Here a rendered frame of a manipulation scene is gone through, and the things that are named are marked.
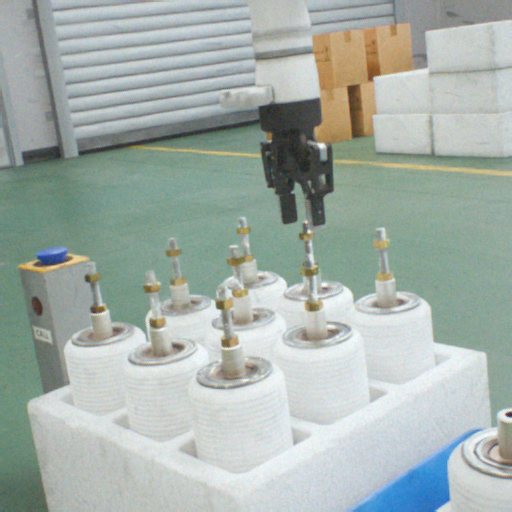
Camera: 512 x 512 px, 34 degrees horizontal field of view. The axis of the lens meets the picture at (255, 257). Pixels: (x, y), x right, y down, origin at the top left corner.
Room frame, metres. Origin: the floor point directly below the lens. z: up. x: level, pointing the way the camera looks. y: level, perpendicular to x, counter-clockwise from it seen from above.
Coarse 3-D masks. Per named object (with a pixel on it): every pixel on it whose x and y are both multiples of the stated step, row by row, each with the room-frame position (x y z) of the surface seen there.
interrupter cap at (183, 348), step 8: (144, 344) 0.89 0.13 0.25; (176, 344) 0.88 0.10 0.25; (184, 344) 0.88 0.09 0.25; (192, 344) 0.87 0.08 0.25; (136, 352) 0.87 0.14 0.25; (144, 352) 0.87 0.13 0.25; (152, 352) 0.87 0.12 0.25; (176, 352) 0.86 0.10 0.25; (184, 352) 0.85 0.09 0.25; (192, 352) 0.85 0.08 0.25; (128, 360) 0.86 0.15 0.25; (136, 360) 0.84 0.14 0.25; (144, 360) 0.84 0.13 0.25; (152, 360) 0.84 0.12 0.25; (160, 360) 0.84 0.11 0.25; (168, 360) 0.83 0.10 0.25; (176, 360) 0.83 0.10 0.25
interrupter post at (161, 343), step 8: (152, 328) 0.86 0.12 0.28; (160, 328) 0.86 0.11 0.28; (168, 328) 0.86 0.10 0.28; (152, 336) 0.86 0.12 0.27; (160, 336) 0.86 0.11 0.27; (168, 336) 0.86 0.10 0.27; (152, 344) 0.86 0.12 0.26; (160, 344) 0.86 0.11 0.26; (168, 344) 0.86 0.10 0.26; (160, 352) 0.86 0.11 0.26; (168, 352) 0.86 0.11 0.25
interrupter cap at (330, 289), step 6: (324, 282) 1.05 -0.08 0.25; (330, 282) 1.04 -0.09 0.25; (336, 282) 1.04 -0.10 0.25; (288, 288) 1.04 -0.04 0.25; (294, 288) 1.04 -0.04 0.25; (300, 288) 1.04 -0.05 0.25; (324, 288) 1.03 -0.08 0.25; (330, 288) 1.02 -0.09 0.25; (336, 288) 1.02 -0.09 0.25; (342, 288) 1.01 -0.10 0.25; (288, 294) 1.02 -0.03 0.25; (294, 294) 1.01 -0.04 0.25; (300, 294) 1.02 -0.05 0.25; (306, 294) 1.02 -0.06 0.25; (318, 294) 1.00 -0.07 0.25; (324, 294) 1.00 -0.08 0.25; (330, 294) 0.99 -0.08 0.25; (336, 294) 0.99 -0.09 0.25; (294, 300) 0.99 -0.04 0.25; (300, 300) 0.99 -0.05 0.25; (306, 300) 0.99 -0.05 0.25
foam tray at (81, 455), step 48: (384, 384) 0.87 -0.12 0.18; (432, 384) 0.86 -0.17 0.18; (480, 384) 0.91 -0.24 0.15; (48, 432) 0.93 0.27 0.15; (96, 432) 0.85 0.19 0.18; (192, 432) 0.81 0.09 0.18; (336, 432) 0.77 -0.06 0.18; (384, 432) 0.80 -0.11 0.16; (432, 432) 0.85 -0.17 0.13; (48, 480) 0.95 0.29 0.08; (96, 480) 0.86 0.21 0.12; (144, 480) 0.78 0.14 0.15; (192, 480) 0.72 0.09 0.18; (240, 480) 0.70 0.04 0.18; (288, 480) 0.71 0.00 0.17; (336, 480) 0.75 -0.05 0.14; (384, 480) 0.79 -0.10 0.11
